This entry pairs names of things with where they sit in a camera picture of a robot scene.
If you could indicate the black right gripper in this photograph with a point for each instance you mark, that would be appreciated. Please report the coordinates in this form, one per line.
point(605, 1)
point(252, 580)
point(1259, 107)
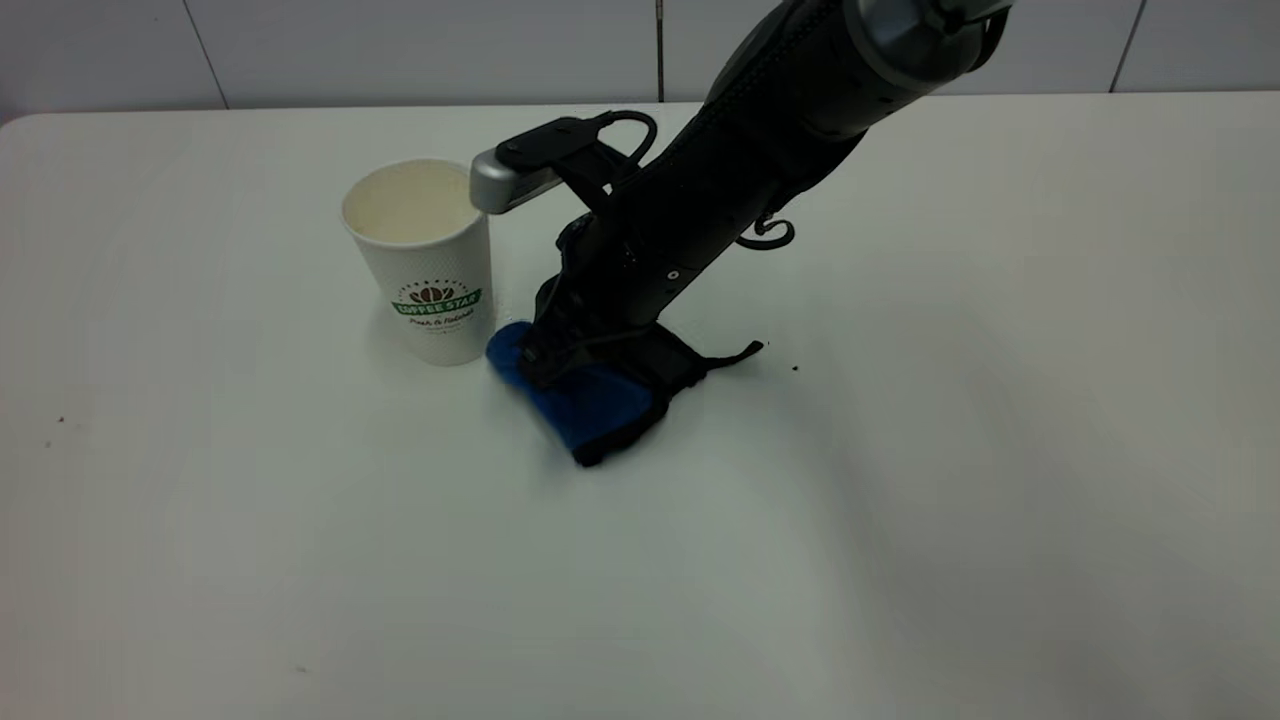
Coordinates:
point(625, 265)

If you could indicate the blue black-edged cleaning cloth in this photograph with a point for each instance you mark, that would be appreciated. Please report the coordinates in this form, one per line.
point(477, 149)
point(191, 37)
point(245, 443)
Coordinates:
point(595, 410)

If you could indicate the white paper coffee cup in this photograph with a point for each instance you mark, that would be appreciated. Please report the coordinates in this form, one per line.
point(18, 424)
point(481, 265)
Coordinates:
point(420, 270)

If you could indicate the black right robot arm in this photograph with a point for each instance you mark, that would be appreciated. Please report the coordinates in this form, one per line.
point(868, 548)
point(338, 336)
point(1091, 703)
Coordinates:
point(790, 100)

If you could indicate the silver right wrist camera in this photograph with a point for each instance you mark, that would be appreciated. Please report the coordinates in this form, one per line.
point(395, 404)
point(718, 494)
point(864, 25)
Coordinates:
point(520, 175)

